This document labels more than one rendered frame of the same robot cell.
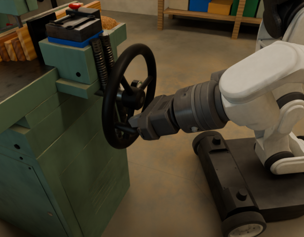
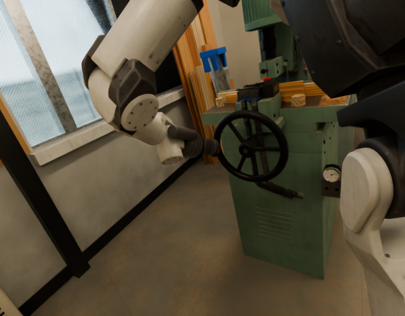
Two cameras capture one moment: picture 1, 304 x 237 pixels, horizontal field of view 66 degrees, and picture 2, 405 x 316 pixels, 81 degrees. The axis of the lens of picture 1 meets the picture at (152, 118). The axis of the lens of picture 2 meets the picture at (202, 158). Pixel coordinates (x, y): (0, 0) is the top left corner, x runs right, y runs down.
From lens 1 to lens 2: 0.96 m
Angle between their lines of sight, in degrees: 86
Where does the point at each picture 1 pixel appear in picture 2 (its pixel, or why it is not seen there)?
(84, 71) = not seen: hidden behind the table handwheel
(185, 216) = not seen: outside the picture
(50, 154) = (231, 155)
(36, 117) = (227, 130)
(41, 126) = (229, 136)
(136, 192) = (316, 286)
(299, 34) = (346, 193)
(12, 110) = (216, 118)
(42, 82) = not seen: hidden behind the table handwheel
